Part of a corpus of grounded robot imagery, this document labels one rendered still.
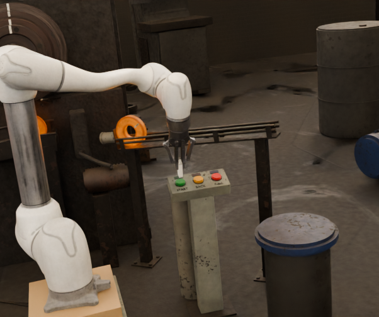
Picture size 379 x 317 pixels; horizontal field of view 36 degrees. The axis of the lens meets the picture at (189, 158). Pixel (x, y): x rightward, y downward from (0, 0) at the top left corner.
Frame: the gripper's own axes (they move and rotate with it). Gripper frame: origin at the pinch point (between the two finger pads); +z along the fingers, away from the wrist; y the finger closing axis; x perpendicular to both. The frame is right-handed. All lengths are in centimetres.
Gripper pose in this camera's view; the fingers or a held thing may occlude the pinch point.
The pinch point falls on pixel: (179, 168)
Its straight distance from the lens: 234.0
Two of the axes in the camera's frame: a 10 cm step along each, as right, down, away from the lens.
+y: -9.7, 1.5, -1.7
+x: 2.2, 5.9, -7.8
